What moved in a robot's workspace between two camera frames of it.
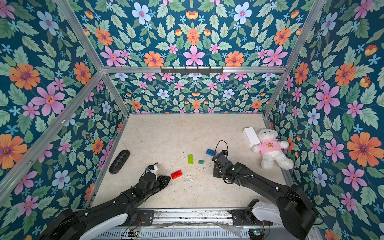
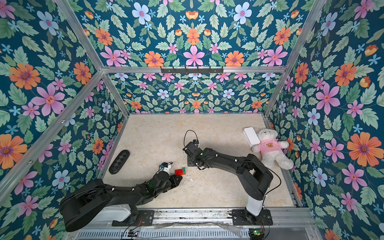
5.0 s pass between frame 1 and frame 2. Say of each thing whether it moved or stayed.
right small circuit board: stayed
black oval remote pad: stayed
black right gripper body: moved
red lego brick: stayed
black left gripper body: moved
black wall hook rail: stayed
